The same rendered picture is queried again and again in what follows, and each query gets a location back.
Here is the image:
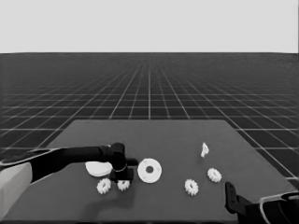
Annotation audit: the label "white toothed gear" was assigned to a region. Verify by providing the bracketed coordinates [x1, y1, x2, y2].
[117, 179, 131, 191]
[95, 177, 112, 195]
[206, 167, 222, 184]
[184, 178, 200, 197]

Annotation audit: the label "white round carrier with pins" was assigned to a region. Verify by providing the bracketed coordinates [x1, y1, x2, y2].
[136, 158, 163, 184]

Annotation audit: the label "large thick white disc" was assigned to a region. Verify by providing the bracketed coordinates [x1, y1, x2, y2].
[85, 161, 113, 178]

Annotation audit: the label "small white T-shaped piece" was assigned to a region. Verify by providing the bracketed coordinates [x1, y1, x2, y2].
[200, 142, 210, 159]

